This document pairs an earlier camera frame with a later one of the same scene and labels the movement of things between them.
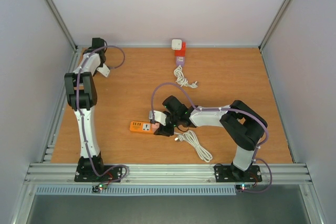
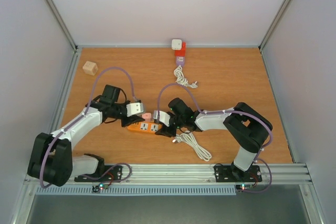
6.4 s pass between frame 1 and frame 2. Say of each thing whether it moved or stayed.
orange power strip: stayed
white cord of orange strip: stayed
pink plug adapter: moved
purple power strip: stayed
